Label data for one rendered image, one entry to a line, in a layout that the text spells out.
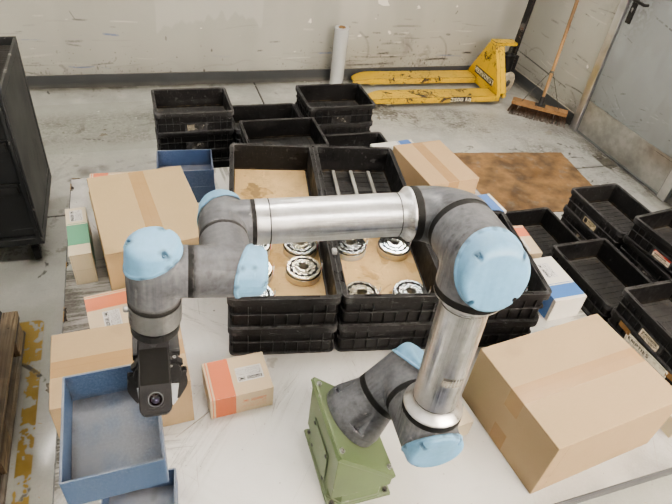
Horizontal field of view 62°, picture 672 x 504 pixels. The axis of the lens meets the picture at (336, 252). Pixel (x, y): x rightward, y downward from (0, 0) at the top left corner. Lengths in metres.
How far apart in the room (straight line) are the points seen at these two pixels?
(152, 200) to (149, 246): 1.09
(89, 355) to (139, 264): 0.73
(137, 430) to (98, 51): 3.90
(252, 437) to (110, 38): 3.68
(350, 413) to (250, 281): 0.54
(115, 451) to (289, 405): 0.59
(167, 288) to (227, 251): 0.09
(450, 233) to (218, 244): 0.35
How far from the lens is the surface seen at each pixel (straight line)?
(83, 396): 1.13
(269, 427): 1.49
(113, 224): 1.77
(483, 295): 0.87
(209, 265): 0.78
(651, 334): 2.38
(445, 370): 1.01
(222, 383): 1.47
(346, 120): 3.27
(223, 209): 0.88
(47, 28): 4.69
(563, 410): 1.45
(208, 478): 1.43
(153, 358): 0.88
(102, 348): 1.48
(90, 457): 1.06
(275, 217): 0.89
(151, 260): 0.75
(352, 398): 1.25
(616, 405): 1.53
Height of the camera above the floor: 1.95
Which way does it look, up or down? 40 degrees down
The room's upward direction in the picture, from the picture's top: 8 degrees clockwise
